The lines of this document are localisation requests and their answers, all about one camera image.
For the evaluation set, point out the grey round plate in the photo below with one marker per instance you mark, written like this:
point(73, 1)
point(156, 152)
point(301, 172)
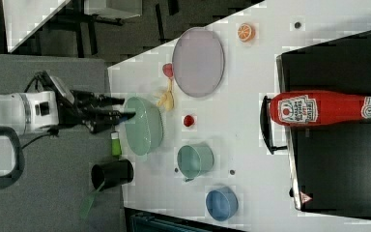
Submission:
point(198, 62)

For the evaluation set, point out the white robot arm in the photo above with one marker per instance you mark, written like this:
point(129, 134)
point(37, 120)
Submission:
point(53, 106)

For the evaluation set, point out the yellow banana peel toy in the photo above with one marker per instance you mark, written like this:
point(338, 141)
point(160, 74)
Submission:
point(166, 100)

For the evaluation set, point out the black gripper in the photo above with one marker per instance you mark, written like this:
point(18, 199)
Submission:
point(77, 107)

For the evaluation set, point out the blue cup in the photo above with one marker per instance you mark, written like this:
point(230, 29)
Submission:
point(222, 203)

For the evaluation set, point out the green bottle white cap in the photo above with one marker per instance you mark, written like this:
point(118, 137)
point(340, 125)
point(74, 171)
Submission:
point(116, 149)

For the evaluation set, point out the black white headrest frame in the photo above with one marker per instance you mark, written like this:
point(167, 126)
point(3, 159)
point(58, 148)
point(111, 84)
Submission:
point(11, 157)

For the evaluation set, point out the orange slice toy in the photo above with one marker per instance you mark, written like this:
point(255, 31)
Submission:
point(246, 32)

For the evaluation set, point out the green oval colander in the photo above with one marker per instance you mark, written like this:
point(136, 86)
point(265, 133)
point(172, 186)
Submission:
point(144, 131)

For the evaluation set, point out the red plush ketchup bottle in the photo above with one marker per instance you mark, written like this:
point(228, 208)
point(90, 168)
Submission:
point(318, 108)

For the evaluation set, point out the green spatula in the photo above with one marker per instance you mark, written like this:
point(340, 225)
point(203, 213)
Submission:
point(88, 202)

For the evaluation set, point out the black cylinder container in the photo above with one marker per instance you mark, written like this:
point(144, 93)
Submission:
point(112, 174)

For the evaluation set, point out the black toaster oven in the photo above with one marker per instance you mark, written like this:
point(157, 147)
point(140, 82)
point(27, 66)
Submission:
point(330, 165)

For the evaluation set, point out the green cup with handle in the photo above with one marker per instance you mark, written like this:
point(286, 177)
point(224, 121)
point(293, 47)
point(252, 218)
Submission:
point(195, 160)

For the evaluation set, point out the red strawberry toy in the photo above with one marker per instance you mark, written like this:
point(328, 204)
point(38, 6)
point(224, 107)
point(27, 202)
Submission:
point(188, 121)

